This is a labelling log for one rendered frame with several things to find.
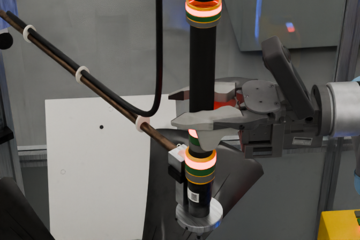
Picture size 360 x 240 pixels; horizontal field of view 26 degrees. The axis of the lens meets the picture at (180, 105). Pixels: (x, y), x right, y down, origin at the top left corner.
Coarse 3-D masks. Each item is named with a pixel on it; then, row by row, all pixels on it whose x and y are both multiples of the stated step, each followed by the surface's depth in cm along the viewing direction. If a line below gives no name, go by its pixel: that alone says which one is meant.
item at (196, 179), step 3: (186, 171) 110; (186, 174) 110; (189, 174) 110; (213, 174) 110; (186, 177) 111; (189, 177) 110; (192, 177) 109; (195, 177) 109; (198, 177) 109; (201, 177) 109; (204, 177) 109; (207, 177) 109; (210, 177) 110; (213, 177) 110; (192, 180) 110; (195, 180) 110; (198, 180) 109; (201, 180) 109; (204, 180) 109; (207, 180) 110; (210, 180) 110
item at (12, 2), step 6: (0, 0) 145; (6, 0) 146; (12, 0) 147; (0, 6) 146; (6, 6) 147; (12, 6) 148; (12, 12) 148; (0, 18) 147; (0, 24) 148; (6, 24) 149
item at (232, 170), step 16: (224, 144) 133; (160, 160) 138; (224, 160) 132; (240, 160) 131; (160, 176) 138; (224, 176) 131; (240, 176) 130; (256, 176) 130; (160, 192) 137; (224, 192) 130; (240, 192) 129; (160, 208) 136; (224, 208) 129; (144, 224) 138; (160, 224) 135; (176, 224) 132
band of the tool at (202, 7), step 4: (188, 0) 95; (192, 0) 97; (216, 0) 96; (220, 0) 95; (188, 4) 94; (192, 4) 97; (196, 4) 97; (200, 4) 97; (204, 4) 97; (208, 4) 97; (212, 4) 97; (216, 4) 97; (220, 4) 94; (192, 8) 93; (196, 8) 93; (200, 8) 93; (204, 8) 93; (208, 8) 93; (212, 8) 93; (216, 8) 94; (188, 12) 94; (196, 16) 94; (200, 16) 94; (208, 16) 94; (220, 16) 95; (192, 20) 94
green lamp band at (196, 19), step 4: (220, 12) 95; (188, 16) 95; (192, 16) 94; (212, 16) 94; (216, 16) 94; (196, 20) 94; (200, 20) 94; (204, 20) 94; (208, 20) 94; (212, 20) 94
